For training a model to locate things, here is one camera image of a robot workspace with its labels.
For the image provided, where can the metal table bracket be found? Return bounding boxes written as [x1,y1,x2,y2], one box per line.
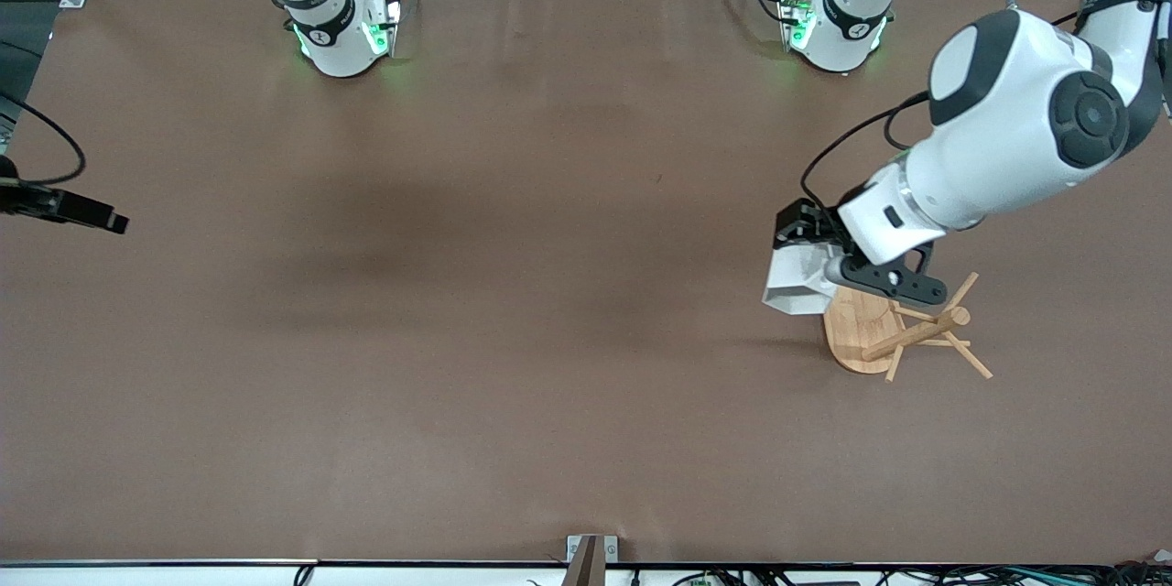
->
[566,535,620,586]

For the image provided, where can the brown table mat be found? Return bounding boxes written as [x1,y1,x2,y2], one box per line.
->
[0,0,1172,566]

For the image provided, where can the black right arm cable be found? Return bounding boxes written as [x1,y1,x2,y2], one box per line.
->
[0,90,89,190]

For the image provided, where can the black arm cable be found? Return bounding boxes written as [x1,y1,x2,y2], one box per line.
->
[0,90,89,190]
[800,90,937,213]

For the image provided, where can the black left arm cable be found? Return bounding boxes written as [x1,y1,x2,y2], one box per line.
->
[800,90,937,213]

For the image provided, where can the white faceted cup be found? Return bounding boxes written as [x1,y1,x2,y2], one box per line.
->
[761,243,849,318]

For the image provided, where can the wooden cup rack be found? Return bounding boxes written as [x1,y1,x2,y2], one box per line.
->
[822,271,994,383]

